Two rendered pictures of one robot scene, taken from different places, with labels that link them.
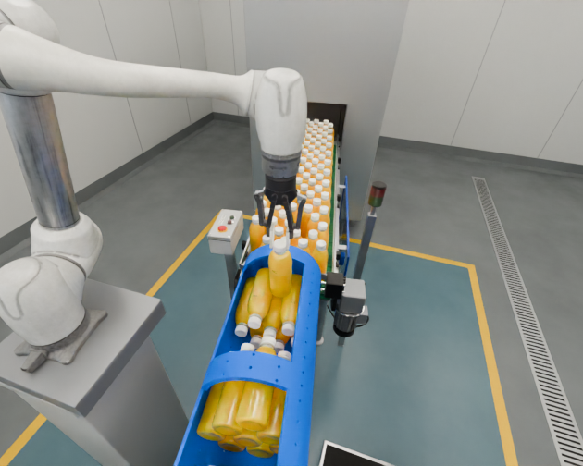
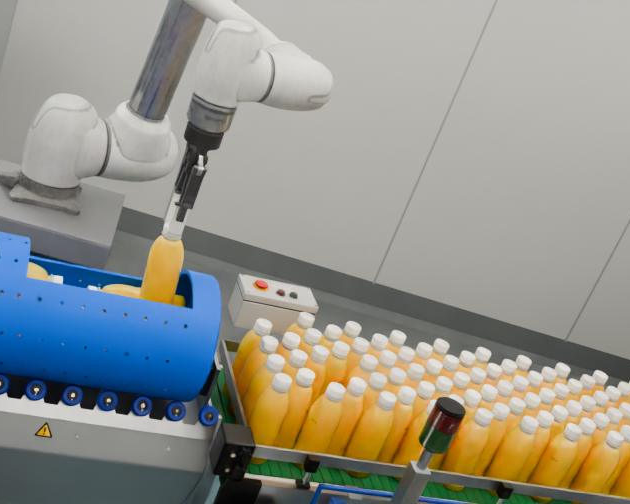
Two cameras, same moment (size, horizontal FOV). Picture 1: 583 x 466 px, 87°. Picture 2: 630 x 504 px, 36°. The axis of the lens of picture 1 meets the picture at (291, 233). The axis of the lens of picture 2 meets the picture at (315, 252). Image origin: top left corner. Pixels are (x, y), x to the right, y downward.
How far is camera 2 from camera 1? 1.74 m
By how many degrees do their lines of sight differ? 54
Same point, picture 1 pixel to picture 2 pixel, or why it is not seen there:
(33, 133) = (170, 16)
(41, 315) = (40, 139)
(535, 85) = not seen: outside the picture
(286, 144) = (198, 81)
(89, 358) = (19, 209)
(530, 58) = not seen: outside the picture
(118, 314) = (78, 221)
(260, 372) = (5, 244)
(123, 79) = not seen: outside the picture
